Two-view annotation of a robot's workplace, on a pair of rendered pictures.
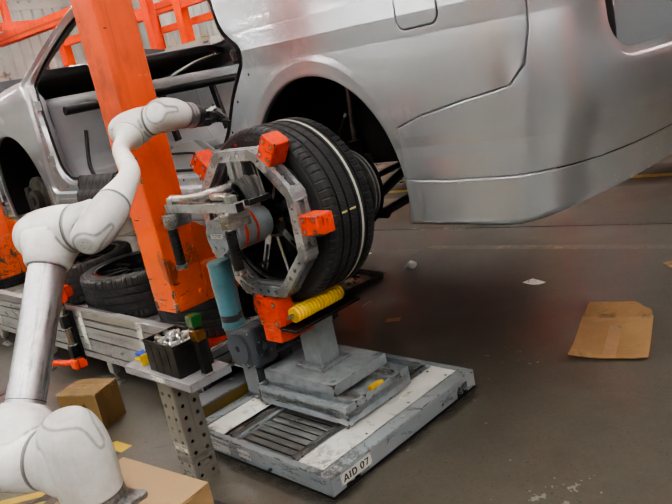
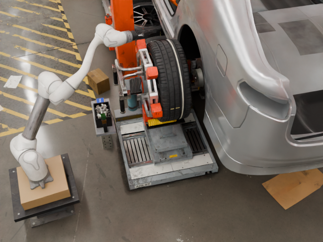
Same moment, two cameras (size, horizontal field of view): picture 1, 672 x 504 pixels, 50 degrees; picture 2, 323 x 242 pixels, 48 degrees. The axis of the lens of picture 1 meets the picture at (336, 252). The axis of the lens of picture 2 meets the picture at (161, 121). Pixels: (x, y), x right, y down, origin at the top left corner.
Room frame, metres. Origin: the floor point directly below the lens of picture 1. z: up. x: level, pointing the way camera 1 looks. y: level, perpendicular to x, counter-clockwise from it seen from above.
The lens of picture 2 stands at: (0.61, -0.95, 2.83)
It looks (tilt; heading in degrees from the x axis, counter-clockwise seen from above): 47 degrees down; 29
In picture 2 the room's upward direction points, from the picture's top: straight up
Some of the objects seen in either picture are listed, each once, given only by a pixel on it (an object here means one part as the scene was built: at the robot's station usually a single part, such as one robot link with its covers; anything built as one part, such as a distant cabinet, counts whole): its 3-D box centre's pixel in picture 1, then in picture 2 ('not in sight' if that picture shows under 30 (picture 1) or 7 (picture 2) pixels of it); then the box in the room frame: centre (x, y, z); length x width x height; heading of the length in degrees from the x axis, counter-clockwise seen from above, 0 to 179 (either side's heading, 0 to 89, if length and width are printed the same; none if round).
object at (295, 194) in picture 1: (255, 222); (146, 84); (2.53, 0.26, 0.85); 0.54 x 0.07 x 0.54; 43
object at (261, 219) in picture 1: (240, 228); (138, 85); (2.48, 0.31, 0.85); 0.21 x 0.14 x 0.14; 133
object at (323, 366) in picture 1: (318, 338); (166, 124); (2.64, 0.14, 0.32); 0.40 x 0.30 x 0.28; 43
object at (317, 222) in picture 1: (316, 223); (156, 110); (2.30, 0.04, 0.85); 0.09 x 0.08 x 0.07; 43
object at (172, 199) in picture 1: (199, 183); (128, 61); (2.52, 0.42, 1.03); 0.19 x 0.18 x 0.11; 133
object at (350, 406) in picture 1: (332, 383); (167, 139); (2.62, 0.12, 0.13); 0.50 x 0.36 x 0.10; 43
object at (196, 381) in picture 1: (176, 368); (103, 116); (2.35, 0.63, 0.44); 0.43 x 0.17 x 0.03; 43
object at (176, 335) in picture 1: (177, 349); (102, 114); (2.32, 0.60, 0.51); 0.20 x 0.14 x 0.13; 41
